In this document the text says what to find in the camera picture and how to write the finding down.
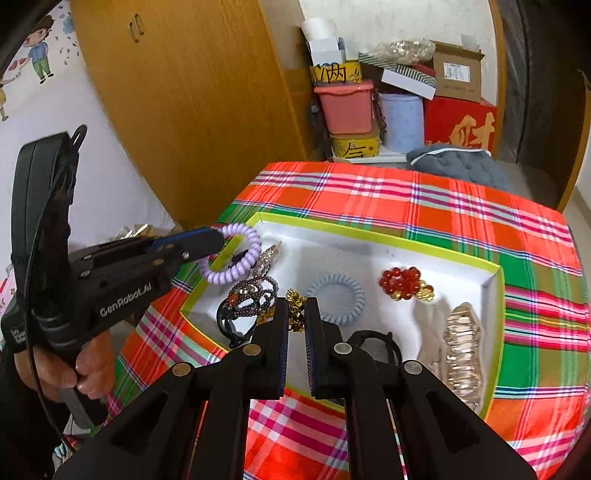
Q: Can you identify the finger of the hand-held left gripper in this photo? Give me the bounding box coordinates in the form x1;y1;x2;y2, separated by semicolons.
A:
99;225;219;253
80;229;226;278

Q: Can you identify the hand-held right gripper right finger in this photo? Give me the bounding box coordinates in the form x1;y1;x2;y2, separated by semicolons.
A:
302;298;539;480

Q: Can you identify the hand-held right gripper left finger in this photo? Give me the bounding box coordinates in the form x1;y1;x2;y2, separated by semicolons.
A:
54;298;291;480

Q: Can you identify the gold bead bracelet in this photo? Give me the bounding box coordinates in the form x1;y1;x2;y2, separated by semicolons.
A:
285;289;308;332

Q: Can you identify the purple spiral hair tie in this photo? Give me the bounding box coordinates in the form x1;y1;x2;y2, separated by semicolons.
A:
198;223;262;284

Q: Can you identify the black band bracelet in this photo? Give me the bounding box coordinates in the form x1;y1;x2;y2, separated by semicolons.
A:
346;330;403;370

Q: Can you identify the rhinestone hair clip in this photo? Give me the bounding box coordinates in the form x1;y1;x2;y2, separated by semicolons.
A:
252;242;283;280

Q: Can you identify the dark beaded bracelet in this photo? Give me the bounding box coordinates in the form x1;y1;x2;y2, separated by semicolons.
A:
226;276;280;324

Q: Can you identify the pale blue spiral hair tie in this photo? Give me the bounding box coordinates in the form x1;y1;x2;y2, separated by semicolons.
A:
307;273;365;324

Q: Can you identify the yellow-green cardboard box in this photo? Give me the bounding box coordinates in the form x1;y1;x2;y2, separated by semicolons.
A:
180;211;505;420

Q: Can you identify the red bead bracelet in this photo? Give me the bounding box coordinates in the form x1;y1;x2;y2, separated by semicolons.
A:
379;267;435;304

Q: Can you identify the person's left hand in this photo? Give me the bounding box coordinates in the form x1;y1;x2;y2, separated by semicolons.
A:
13;333;117;403

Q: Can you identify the wooden wardrobe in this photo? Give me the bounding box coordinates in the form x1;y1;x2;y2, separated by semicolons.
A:
69;0;315;232

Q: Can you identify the gold hair claw clip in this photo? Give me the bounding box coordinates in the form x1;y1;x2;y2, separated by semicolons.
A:
413;302;485;411

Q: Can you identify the yellow round tin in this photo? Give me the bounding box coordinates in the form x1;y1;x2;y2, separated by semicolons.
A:
309;60;363;86
331;130;381;160

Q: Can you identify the pink plastic bin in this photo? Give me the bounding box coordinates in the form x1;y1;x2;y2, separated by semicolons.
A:
314;79;376;136

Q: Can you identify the plaid tablecloth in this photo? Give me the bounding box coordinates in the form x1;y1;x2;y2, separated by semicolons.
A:
90;161;583;480

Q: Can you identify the small white open box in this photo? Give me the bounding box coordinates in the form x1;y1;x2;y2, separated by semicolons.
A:
308;37;347;66

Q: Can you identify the pale blue cylindrical bin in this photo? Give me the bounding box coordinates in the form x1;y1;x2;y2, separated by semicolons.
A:
378;92;426;153

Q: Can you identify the grey quilted cushion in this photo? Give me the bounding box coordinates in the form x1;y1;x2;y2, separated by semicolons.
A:
406;144;513;190

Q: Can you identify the white paper roll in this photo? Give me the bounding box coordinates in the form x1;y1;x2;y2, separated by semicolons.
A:
301;17;340;44

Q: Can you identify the white box with striped edge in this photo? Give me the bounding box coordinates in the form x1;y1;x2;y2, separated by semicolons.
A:
381;65;437;100

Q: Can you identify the red box with gold print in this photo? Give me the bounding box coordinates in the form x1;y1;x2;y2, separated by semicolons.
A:
424;96;499;158

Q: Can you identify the clear bag of gold items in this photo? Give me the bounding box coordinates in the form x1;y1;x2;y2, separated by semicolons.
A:
374;39;437;65

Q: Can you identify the open brown cardboard box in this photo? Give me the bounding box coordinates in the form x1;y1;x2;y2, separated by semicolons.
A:
433;41;485;103

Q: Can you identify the dark grey sheet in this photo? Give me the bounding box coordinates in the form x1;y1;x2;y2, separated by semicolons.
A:
501;0;587;195

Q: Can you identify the black hair tie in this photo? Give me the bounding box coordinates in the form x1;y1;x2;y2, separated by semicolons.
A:
216;302;259;350

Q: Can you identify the cartoon wall sticker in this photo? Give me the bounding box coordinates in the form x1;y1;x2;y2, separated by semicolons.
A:
0;9;81;121

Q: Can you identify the wooden door frame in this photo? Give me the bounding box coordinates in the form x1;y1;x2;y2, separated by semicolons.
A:
556;69;591;213

